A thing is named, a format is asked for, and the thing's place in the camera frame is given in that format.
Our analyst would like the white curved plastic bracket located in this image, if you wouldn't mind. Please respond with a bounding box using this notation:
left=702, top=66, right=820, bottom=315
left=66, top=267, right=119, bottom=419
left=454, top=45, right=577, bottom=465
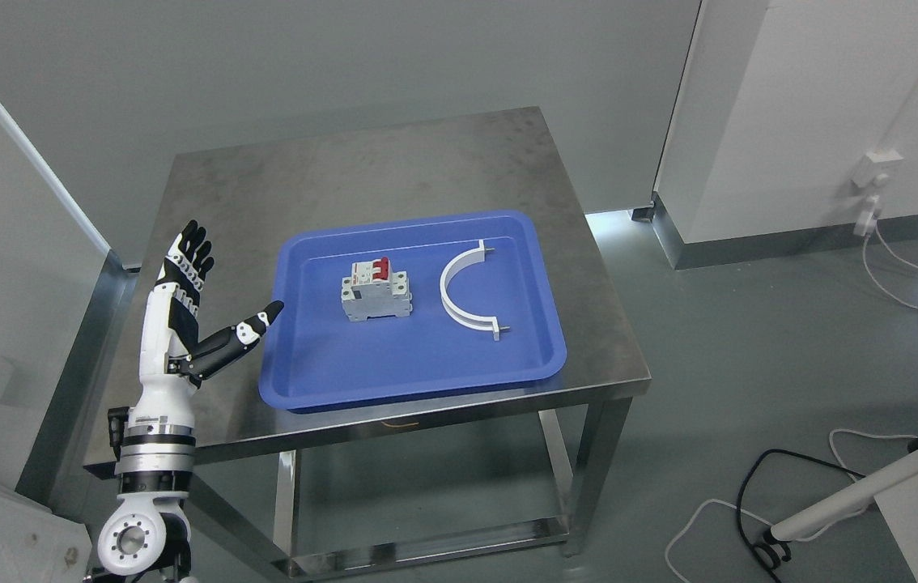
left=438, top=239, right=508, bottom=343

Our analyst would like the blue plastic tray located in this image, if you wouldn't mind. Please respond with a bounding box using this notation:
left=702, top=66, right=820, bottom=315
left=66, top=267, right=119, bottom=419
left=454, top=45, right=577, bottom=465
left=258, top=210, right=567, bottom=412

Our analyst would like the white stand pole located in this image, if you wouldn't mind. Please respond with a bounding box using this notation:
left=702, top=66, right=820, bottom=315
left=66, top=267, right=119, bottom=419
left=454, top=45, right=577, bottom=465
left=762, top=450, right=918, bottom=545

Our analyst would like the grey circuit breaker red switch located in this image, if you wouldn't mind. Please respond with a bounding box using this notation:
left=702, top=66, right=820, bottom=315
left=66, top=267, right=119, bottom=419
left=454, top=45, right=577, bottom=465
left=340, top=256, right=412, bottom=322

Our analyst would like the white wall socket plug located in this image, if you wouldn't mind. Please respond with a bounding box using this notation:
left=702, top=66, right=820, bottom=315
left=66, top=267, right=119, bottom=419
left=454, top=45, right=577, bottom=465
left=851, top=148, right=904, bottom=237

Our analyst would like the black cable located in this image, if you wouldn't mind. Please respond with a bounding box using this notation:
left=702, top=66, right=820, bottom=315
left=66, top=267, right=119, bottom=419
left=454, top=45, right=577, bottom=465
left=736, top=433, right=918, bottom=583

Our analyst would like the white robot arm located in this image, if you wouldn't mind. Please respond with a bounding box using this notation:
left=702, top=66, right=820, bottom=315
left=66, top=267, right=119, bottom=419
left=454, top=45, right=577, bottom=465
left=96, top=220, right=283, bottom=582

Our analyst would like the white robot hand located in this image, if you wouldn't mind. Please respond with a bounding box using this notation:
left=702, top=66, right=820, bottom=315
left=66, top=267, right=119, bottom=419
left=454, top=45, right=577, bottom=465
left=140, top=220, right=284, bottom=386

